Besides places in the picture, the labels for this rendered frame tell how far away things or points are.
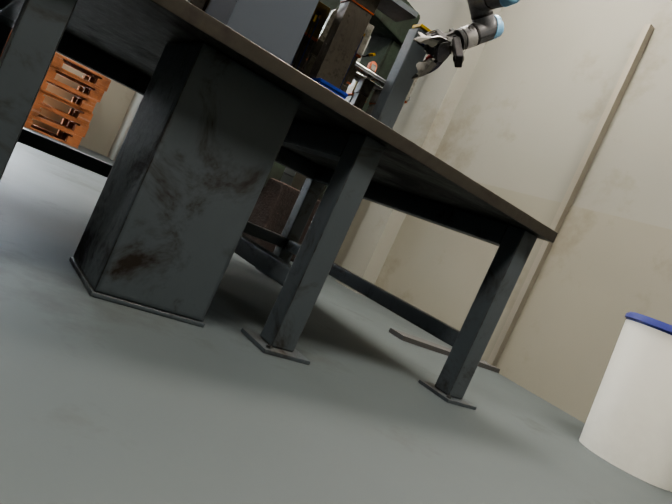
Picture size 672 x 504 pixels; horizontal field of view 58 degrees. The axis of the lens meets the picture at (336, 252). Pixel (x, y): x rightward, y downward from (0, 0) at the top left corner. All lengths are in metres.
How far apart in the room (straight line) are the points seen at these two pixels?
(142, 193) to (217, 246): 0.24
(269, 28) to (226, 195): 0.44
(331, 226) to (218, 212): 0.32
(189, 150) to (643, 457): 2.01
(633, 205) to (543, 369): 1.04
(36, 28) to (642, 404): 2.33
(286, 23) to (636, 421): 1.93
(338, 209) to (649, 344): 1.45
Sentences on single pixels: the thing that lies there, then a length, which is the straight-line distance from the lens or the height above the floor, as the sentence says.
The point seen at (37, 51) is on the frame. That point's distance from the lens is 1.41.
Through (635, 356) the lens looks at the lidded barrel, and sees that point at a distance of 2.69.
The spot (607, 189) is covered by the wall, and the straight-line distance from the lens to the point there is 3.87.
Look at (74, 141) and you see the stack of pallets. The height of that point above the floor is 0.06.
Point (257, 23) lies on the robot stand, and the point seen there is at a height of 0.78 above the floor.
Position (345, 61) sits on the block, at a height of 0.90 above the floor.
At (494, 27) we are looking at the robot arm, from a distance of 2.25.
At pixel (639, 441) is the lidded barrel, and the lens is 2.68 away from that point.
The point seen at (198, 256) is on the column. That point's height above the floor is 0.18.
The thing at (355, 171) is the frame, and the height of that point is 0.55.
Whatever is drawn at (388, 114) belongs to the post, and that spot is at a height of 0.83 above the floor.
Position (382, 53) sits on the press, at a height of 1.89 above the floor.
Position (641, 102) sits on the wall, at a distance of 4.05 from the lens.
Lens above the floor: 0.39
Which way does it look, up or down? 2 degrees down
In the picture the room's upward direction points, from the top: 24 degrees clockwise
